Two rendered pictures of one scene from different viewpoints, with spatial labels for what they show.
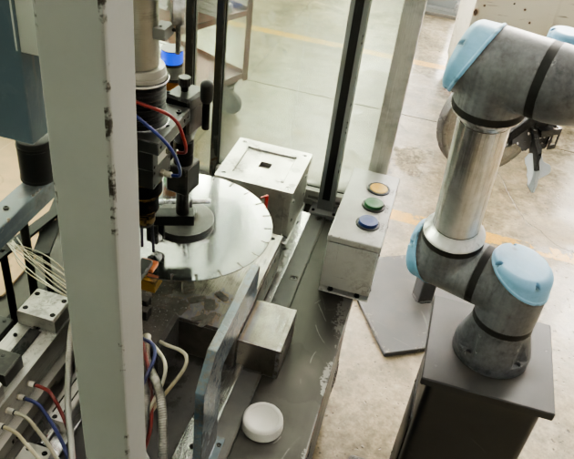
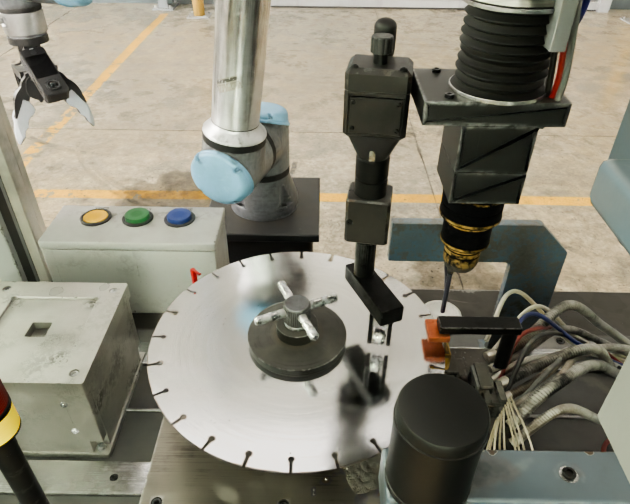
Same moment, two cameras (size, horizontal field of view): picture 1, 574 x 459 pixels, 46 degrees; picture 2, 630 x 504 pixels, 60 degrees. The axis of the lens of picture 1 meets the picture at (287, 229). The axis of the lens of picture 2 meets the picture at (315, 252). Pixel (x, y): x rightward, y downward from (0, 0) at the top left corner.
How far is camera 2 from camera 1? 1.28 m
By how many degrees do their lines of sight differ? 76
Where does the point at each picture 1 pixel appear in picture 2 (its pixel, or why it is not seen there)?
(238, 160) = (27, 363)
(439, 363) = (296, 227)
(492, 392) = (313, 201)
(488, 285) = (277, 137)
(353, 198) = (125, 234)
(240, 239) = (306, 274)
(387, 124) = (13, 160)
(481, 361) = (294, 197)
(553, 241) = not seen: outside the picture
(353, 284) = not seen: hidden behind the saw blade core
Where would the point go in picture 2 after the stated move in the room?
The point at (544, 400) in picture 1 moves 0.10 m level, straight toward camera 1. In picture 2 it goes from (308, 181) to (347, 188)
